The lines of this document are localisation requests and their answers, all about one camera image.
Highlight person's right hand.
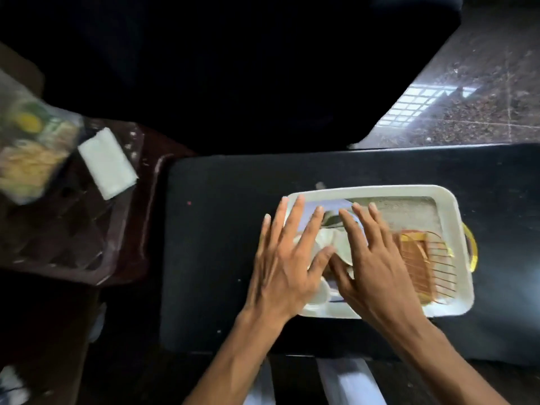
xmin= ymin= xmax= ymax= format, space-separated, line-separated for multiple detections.
xmin=328 ymin=202 xmax=427 ymax=336

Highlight person's left hand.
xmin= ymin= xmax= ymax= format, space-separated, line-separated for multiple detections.
xmin=242 ymin=194 xmax=338 ymax=330

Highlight person's left forearm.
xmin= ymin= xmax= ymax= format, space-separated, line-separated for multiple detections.
xmin=183 ymin=309 xmax=292 ymax=405

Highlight clear zip bag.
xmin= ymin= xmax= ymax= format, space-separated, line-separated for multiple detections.
xmin=0 ymin=69 xmax=85 ymax=206

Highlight person's right forearm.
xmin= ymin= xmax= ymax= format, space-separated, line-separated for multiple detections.
xmin=379 ymin=316 xmax=511 ymax=405

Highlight white printed tray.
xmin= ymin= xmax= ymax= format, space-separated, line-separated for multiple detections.
xmin=283 ymin=184 xmax=479 ymax=320

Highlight gold wire napkin holder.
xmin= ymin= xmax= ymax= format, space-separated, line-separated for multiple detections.
xmin=394 ymin=229 xmax=458 ymax=307

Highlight person's white garment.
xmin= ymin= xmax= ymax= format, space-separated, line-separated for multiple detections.
xmin=244 ymin=357 xmax=387 ymax=405

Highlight white paper napkins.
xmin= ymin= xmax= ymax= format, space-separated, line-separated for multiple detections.
xmin=77 ymin=127 xmax=139 ymax=201

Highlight brown plastic stool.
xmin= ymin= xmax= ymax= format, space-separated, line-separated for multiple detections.
xmin=0 ymin=118 xmax=195 ymax=287

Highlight black armchair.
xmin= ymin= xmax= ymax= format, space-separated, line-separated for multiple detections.
xmin=0 ymin=0 xmax=465 ymax=155

